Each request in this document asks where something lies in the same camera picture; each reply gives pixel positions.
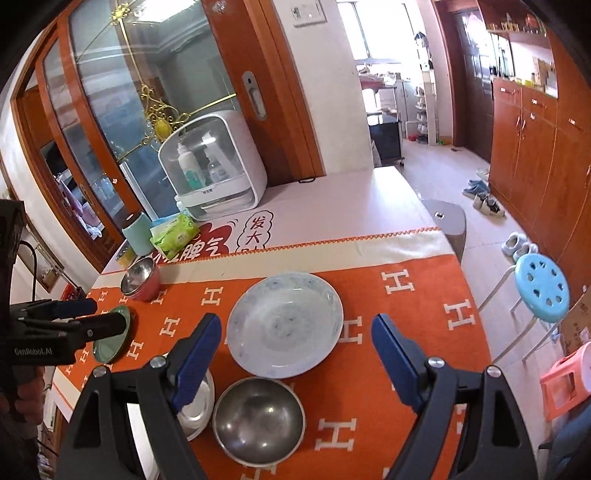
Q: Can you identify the clear plastic bottle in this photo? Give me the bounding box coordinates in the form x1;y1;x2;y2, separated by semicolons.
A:
205;148;227;185

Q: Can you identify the pink plastic stool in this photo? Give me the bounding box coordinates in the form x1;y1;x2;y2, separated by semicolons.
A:
539;342;591;421

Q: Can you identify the pink bowl with steel inside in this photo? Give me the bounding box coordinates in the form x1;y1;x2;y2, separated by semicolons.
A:
120;257;162;302

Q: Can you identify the orange patterned blanket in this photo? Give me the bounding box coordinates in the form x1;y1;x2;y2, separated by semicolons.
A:
51;226;492;480

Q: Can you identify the person's left forearm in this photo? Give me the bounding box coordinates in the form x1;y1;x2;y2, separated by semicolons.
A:
0;369;42;480

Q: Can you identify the wooden picture frame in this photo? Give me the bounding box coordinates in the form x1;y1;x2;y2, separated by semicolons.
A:
38;249;66;293

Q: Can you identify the white sterilizer cabinet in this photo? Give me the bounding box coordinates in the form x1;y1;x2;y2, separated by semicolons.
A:
158;110;269;222

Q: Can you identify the white printed table cover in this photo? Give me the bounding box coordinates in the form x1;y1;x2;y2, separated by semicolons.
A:
99;165;439;278

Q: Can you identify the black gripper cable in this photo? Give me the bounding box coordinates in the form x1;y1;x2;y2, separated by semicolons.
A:
19;240;41;302

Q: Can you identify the mint green cup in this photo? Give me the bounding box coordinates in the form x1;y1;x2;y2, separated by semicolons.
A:
121;212;154;257

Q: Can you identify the dark wooden door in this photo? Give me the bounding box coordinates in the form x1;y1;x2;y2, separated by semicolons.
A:
450;9;495;162

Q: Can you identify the wooden door with silver lock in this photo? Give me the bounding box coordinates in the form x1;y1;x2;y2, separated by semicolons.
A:
203;0;326;185

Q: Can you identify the white light switch panel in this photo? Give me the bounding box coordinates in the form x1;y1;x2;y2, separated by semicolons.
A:
292;0;328;27

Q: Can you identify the white shoe rack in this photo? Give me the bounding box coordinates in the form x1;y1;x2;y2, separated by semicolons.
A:
412;69;438;146

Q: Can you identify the white blue marbled plate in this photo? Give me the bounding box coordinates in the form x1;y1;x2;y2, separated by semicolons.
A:
226;272;345;380

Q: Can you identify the cardboard box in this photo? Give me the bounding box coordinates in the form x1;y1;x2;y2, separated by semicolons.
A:
558;286;591;356

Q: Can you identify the green wet wipes packet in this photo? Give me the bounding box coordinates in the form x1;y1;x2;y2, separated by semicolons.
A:
150;213;200;260

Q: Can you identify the white bottle with teal label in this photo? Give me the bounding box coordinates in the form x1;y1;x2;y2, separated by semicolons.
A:
178;143;200;190

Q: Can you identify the person's left hand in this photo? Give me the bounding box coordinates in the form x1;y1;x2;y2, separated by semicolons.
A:
11;364;46;423

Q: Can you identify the wooden wall cabinet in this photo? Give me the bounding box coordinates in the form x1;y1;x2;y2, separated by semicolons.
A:
478;0;591;296

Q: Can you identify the green plate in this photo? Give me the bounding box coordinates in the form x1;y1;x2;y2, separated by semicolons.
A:
92;305;139;365

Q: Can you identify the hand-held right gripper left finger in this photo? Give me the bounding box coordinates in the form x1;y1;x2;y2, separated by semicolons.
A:
55;313;222;480

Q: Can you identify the small steel bowl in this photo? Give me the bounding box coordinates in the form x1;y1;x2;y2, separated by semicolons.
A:
212;377;305;468

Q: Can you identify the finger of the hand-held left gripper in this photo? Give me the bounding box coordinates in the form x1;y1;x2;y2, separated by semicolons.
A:
11;298;99;321
69;311;130;345

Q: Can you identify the light blue shoe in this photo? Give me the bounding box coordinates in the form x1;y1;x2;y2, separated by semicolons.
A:
502;232;527;257
513;242;539;265

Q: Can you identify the black low cabinet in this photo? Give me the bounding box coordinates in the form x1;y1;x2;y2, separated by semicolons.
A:
368;113;406;168

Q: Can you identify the large steel bowl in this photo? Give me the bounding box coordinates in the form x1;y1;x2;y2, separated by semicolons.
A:
175;367;216;442

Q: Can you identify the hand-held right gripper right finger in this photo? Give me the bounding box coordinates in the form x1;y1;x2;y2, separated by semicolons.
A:
370;313;539;480

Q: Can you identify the wooden glass sliding door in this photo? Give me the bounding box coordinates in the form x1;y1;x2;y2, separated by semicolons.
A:
11;0;250;273

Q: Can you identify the blue plastic stool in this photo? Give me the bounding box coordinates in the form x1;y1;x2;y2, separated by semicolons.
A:
475;253;570;363

